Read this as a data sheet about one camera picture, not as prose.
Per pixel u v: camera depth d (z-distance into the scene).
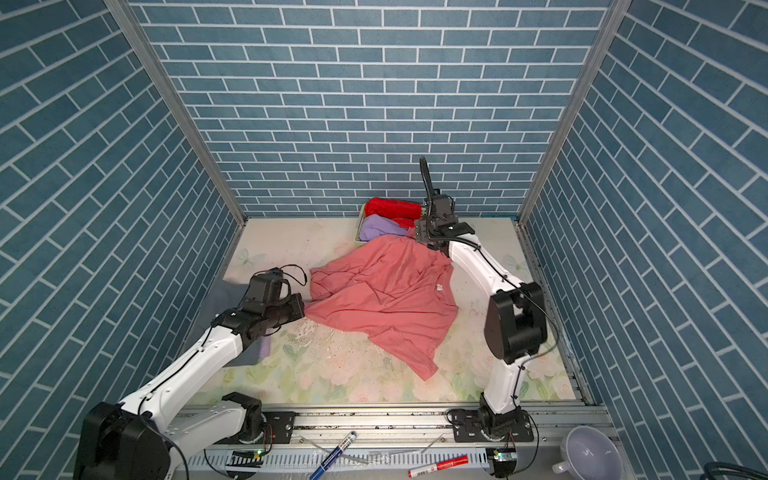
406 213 1.15
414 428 0.75
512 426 0.69
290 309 0.75
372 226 1.07
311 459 0.70
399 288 0.99
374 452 0.71
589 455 0.70
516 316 0.51
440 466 0.68
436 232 0.69
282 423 0.74
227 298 0.91
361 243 1.05
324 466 0.68
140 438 0.38
